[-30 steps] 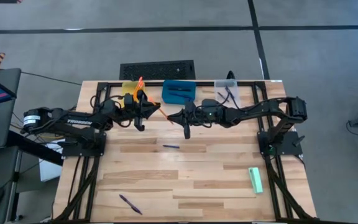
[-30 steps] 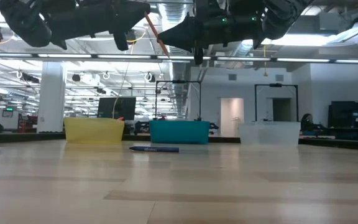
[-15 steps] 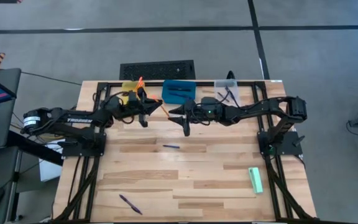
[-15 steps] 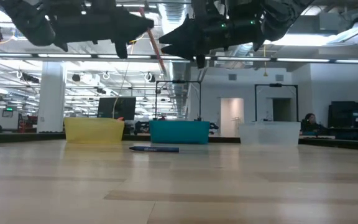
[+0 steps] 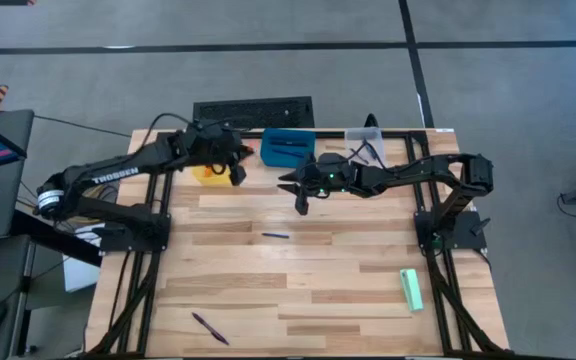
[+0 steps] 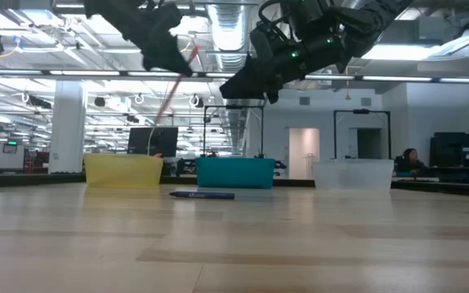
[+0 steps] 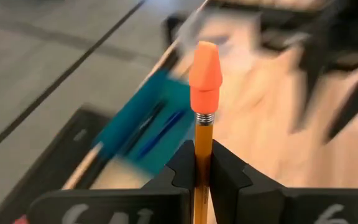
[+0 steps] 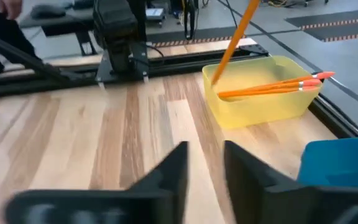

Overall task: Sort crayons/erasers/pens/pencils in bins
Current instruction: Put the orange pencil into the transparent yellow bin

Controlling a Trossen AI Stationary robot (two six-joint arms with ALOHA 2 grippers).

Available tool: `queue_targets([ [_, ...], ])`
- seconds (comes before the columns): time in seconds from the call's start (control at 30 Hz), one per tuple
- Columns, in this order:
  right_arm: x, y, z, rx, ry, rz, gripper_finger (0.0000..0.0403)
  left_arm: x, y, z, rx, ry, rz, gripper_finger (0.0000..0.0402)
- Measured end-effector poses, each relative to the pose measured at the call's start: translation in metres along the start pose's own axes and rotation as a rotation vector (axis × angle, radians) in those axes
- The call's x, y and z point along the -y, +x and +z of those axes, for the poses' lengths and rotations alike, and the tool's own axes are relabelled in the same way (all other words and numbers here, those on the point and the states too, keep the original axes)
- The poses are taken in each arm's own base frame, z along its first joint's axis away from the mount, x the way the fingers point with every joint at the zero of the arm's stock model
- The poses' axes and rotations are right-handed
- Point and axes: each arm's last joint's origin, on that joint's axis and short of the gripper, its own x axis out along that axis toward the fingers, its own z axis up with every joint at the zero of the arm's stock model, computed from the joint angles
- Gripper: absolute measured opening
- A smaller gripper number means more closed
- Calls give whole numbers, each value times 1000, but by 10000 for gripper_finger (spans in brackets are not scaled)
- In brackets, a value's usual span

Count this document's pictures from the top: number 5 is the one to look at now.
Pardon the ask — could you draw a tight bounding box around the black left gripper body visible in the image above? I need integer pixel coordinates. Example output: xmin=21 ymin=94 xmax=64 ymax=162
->
xmin=182 ymin=121 xmax=248 ymax=187

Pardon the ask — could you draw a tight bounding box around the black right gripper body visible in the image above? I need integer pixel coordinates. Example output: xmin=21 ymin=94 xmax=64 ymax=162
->
xmin=296 ymin=153 xmax=357 ymax=216

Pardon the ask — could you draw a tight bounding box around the purple pen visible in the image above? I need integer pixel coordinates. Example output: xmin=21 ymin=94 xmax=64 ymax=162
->
xmin=191 ymin=312 xmax=230 ymax=346

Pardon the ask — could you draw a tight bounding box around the blue plastic bin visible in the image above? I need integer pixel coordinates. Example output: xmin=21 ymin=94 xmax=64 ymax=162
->
xmin=260 ymin=128 xmax=317 ymax=169

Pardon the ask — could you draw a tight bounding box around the black keyboard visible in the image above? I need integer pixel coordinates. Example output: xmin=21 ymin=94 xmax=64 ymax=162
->
xmin=191 ymin=95 xmax=316 ymax=131

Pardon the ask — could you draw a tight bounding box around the clear plastic bin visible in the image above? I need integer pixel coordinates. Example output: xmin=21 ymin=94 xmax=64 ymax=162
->
xmin=344 ymin=127 xmax=387 ymax=174

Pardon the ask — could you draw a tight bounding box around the mint green eraser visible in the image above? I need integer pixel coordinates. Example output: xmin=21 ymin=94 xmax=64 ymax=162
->
xmin=399 ymin=268 xmax=425 ymax=312

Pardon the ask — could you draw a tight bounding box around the black diagonal bar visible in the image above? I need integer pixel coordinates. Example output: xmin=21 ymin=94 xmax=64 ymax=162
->
xmin=10 ymin=209 xmax=104 ymax=267

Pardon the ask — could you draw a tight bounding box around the white box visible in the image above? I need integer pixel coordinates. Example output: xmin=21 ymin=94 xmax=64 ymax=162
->
xmin=62 ymin=224 xmax=103 ymax=293

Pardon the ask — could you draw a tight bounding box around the black aluminium table frame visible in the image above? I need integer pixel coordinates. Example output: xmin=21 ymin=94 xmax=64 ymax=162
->
xmin=85 ymin=128 xmax=514 ymax=360

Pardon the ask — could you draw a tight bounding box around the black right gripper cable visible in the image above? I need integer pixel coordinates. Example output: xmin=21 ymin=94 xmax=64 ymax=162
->
xmin=345 ymin=141 xmax=392 ymax=174

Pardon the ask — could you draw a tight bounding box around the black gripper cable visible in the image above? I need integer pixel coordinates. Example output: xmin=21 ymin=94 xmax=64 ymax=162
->
xmin=143 ymin=111 xmax=197 ymax=151
xmin=345 ymin=141 xmax=392 ymax=174

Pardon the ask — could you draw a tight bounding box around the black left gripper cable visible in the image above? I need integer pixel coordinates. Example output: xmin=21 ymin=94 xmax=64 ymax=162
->
xmin=143 ymin=111 xmax=197 ymax=151

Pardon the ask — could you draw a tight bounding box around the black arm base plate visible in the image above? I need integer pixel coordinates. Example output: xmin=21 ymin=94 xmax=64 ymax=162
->
xmin=98 ymin=219 xmax=172 ymax=252
xmin=414 ymin=209 xmax=488 ymax=251

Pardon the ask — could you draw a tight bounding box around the black floor cable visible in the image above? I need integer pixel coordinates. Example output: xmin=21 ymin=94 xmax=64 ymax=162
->
xmin=32 ymin=114 xmax=133 ymax=139

